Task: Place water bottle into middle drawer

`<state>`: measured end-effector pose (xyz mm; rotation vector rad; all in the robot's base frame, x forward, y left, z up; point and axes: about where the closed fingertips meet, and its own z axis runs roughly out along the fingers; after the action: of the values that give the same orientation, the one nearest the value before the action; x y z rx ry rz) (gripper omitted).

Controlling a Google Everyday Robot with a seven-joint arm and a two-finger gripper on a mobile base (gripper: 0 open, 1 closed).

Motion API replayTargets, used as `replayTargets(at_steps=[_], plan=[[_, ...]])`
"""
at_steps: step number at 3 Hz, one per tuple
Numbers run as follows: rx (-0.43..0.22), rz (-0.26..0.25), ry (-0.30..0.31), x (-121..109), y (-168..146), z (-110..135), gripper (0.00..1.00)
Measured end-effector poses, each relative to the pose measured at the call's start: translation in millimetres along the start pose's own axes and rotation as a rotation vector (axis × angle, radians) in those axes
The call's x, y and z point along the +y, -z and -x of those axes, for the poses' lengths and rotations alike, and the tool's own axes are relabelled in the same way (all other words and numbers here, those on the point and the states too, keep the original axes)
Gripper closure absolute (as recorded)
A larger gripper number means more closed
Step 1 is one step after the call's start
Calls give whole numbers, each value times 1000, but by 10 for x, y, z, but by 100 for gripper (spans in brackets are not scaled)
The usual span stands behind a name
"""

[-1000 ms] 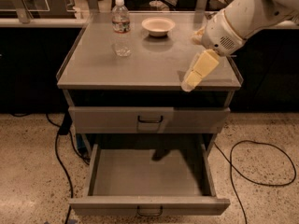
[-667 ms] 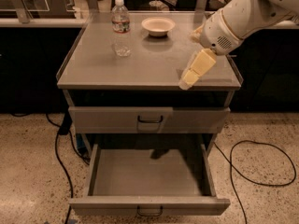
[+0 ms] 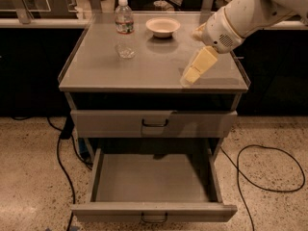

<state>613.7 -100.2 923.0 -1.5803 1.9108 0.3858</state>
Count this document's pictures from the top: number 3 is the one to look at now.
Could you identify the grey drawer cabinet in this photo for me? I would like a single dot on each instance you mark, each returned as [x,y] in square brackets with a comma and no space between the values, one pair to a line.
[96,78]

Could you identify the open grey lower drawer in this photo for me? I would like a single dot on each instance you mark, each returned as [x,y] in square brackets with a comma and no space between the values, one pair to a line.
[184,186]

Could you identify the black drawer handle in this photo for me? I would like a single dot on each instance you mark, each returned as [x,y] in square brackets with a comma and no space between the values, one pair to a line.
[154,219]
[155,124]

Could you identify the clear plastic water bottle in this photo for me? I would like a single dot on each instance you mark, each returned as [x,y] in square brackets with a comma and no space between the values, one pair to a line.
[124,21]

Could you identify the white paper bowl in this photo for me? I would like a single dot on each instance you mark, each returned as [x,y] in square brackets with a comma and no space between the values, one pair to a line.
[162,27]

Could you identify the black upper drawer handle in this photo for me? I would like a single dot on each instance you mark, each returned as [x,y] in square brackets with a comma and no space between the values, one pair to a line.
[155,124]

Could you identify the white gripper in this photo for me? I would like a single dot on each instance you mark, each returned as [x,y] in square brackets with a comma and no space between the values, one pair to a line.
[218,32]

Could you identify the black lower drawer handle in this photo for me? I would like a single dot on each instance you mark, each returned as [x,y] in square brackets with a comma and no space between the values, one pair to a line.
[154,219]

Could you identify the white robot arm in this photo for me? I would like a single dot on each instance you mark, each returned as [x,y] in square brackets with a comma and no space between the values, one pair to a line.
[231,24]

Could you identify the white horizontal rail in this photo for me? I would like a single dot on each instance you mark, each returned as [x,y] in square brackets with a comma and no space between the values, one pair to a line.
[82,23]

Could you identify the closed grey upper drawer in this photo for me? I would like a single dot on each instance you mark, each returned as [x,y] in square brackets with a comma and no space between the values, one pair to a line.
[127,124]

